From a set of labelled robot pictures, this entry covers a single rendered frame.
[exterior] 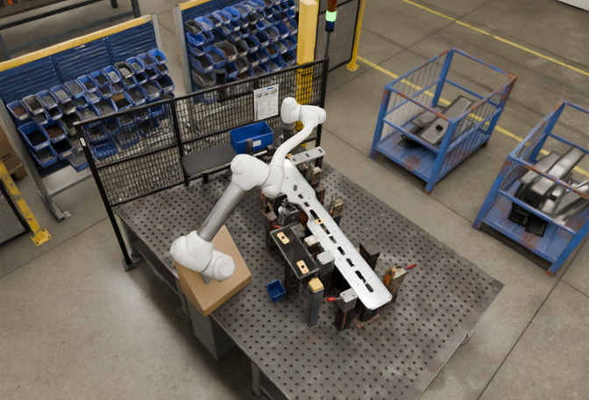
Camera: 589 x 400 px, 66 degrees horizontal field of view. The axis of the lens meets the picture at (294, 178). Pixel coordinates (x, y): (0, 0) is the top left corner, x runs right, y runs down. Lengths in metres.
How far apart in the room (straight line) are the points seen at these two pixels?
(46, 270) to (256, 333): 2.18
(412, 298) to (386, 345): 0.40
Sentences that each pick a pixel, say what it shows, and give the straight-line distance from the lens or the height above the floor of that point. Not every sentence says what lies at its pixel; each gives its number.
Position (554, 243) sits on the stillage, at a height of 0.16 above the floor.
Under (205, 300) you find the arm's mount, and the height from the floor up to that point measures 0.81.
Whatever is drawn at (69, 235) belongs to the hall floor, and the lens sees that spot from 4.65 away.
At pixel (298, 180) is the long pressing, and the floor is 1.00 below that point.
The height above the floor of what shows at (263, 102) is 1.31.
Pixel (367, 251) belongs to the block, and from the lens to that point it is 2.96.
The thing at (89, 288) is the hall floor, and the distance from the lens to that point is 4.23.
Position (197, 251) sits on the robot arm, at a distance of 2.64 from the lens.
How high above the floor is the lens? 3.37
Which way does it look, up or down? 45 degrees down
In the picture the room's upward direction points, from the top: 3 degrees clockwise
